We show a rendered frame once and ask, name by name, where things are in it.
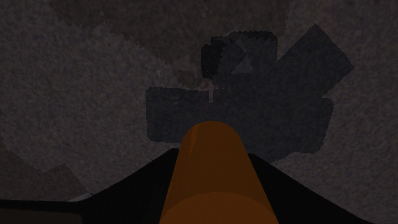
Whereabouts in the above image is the orange cylinder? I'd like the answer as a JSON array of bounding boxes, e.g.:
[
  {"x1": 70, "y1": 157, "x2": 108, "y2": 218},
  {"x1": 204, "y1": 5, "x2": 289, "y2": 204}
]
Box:
[{"x1": 159, "y1": 121, "x2": 279, "y2": 224}]

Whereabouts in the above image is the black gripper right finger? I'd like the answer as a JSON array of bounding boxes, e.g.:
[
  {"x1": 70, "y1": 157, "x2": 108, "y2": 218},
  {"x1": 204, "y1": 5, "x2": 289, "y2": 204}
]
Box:
[{"x1": 247, "y1": 153, "x2": 375, "y2": 224}]

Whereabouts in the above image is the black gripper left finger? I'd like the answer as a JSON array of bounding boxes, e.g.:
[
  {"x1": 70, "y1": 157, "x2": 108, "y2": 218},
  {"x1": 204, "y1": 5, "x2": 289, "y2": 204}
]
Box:
[{"x1": 0, "y1": 148, "x2": 179, "y2": 224}]

